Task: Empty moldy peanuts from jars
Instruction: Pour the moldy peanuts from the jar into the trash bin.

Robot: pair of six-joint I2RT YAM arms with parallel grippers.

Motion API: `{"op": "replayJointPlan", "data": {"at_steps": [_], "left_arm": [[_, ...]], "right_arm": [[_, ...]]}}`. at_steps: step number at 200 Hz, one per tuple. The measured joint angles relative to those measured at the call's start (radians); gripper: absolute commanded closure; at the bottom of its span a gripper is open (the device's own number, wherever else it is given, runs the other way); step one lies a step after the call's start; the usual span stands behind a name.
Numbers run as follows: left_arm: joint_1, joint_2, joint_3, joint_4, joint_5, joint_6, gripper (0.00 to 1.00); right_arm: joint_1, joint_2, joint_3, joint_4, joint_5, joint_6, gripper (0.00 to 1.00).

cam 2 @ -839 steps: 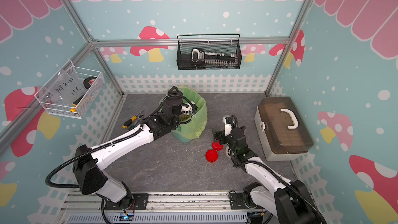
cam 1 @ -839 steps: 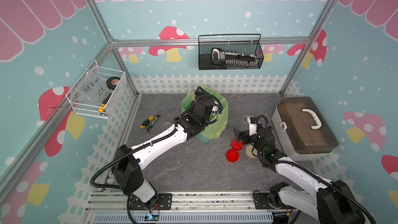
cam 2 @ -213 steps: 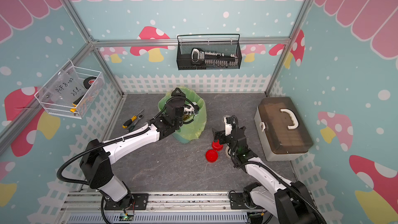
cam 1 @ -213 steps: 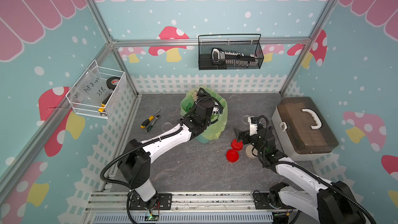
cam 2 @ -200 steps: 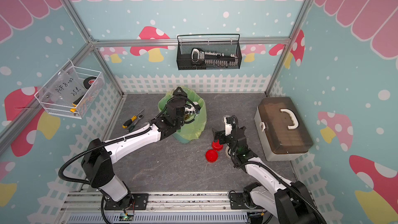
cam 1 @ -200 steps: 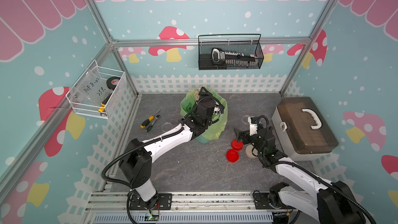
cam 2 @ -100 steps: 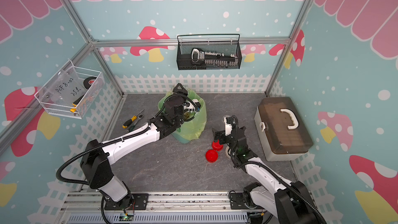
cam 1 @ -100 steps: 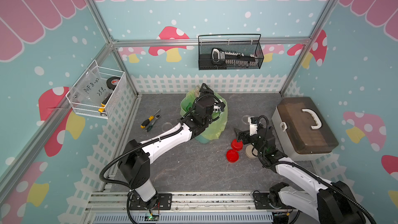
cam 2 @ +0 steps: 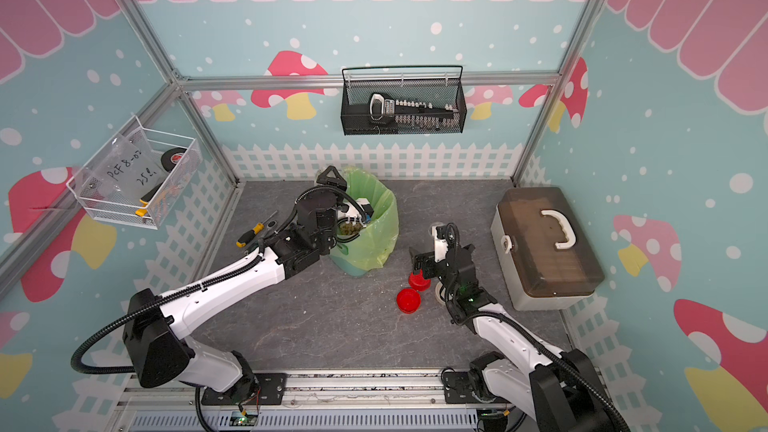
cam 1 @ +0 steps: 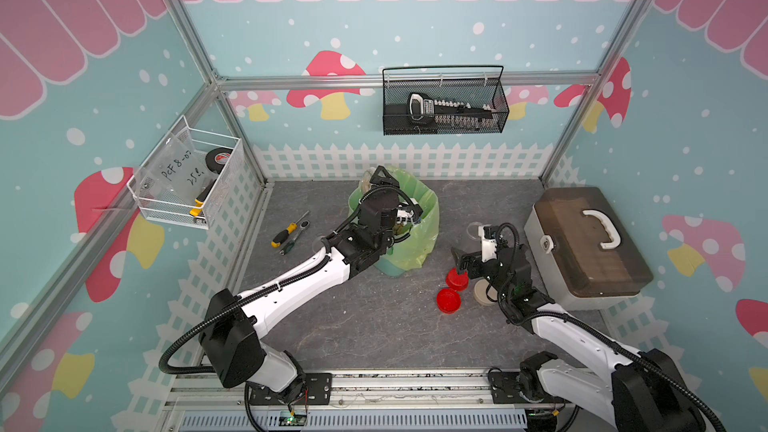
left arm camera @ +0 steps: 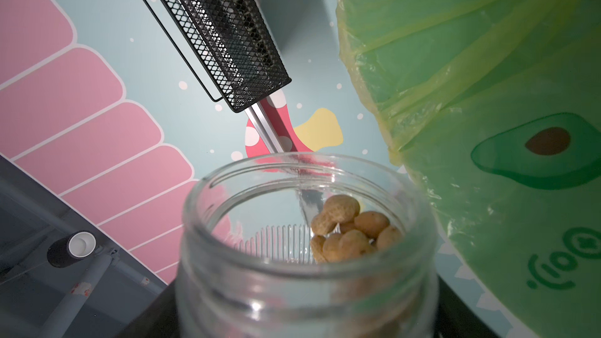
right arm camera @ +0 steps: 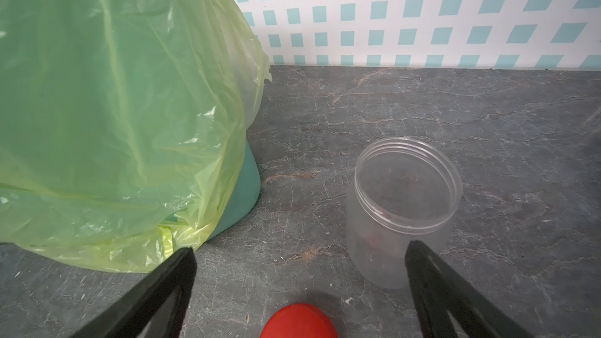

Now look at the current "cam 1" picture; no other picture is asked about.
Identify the yellow black tool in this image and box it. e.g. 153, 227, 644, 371
189, 181, 215, 218

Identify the white wire wall basket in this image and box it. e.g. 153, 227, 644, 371
127, 116, 244, 230

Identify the black tape roll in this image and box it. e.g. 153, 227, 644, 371
205, 147, 233, 174

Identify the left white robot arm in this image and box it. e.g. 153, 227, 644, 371
158, 166, 423, 402

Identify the green bag trash bin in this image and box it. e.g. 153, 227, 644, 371
374, 167, 440, 277

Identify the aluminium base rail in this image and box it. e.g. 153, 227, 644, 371
167, 367, 661, 432

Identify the brown lid storage box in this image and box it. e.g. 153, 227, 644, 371
524, 187, 653, 311

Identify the clear plastic bag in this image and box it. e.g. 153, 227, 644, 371
133, 129, 214, 217

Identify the yellow handle screwdriver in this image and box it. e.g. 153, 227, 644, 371
271, 211, 309, 248

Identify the socket set in basket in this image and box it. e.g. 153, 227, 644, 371
406, 93, 498, 130

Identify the black mesh wall basket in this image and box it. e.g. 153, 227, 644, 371
381, 65, 509, 135

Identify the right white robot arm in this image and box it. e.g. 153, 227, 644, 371
451, 222, 725, 431

